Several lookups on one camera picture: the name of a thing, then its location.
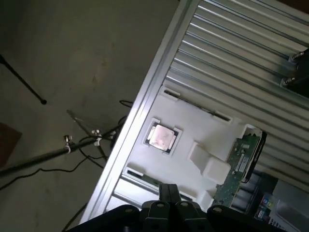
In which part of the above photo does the green graphics card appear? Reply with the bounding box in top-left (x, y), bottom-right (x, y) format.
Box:
top-left (213, 134), bottom-right (258, 211)

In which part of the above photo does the silver CPU chip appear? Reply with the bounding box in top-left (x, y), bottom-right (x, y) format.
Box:
top-left (144, 117), bottom-right (183, 153)

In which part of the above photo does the white parts rack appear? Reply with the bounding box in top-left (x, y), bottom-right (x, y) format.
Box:
top-left (117, 84), bottom-right (268, 211)

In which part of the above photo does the black tripod stand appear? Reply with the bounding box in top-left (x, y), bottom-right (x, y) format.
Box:
top-left (0, 54), bottom-right (128, 178)

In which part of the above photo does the brown board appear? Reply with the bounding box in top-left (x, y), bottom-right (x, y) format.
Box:
top-left (0, 122), bottom-right (23, 167)

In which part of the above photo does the black base with metal plugs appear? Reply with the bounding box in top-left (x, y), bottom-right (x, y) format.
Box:
top-left (281, 47), bottom-right (309, 100)

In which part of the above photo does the thin black floor cable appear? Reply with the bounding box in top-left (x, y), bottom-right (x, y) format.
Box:
top-left (0, 154), bottom-right (111, 191)

